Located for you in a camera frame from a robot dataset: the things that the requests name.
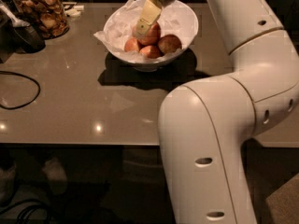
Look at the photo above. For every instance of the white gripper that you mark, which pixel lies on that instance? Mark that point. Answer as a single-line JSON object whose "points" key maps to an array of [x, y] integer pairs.
{"points": [[150, 13]]}

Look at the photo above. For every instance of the red apple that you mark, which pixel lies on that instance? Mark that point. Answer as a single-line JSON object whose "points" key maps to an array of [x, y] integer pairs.
{"points": [[151, 37], [169, 44], [132, 44], [151, 52]]}

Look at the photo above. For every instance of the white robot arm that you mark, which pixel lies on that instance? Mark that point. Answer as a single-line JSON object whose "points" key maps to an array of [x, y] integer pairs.
{"points": [[203, 123]]}

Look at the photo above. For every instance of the white ceramic bowl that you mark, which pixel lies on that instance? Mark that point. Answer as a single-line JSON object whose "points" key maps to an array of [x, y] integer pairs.
{"points": [[183, 19]]}

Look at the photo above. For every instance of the white crumpled paper liner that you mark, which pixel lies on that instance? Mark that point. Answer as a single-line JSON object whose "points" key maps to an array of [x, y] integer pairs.
{"points": [[120, 25]]}

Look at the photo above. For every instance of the small white items on table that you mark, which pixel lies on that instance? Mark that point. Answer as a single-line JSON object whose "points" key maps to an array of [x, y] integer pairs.
{"points": [[73, 10]]}

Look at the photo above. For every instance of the glass jar of dried chips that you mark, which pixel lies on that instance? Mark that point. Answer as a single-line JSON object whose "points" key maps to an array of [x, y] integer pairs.
{"points": [[47, 16]]}

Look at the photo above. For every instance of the black round appliance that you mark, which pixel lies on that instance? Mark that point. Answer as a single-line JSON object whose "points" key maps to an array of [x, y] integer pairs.
{"points": [[28, 39]]}

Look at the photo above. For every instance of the white plastic scoop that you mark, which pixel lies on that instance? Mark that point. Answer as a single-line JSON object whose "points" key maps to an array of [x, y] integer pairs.
{"points": [[15, 21]]}

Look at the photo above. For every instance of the right white shoe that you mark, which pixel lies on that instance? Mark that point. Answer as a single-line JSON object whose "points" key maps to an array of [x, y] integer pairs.
{"points": [[56, 176]]}

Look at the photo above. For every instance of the white shoe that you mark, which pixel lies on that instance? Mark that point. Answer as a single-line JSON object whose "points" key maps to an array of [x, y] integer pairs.
{"points": [[7, 183], [56, 176]]}

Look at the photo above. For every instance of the left white shoe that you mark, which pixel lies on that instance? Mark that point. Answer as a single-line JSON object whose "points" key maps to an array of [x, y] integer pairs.
{"points": [[7, 183]]}

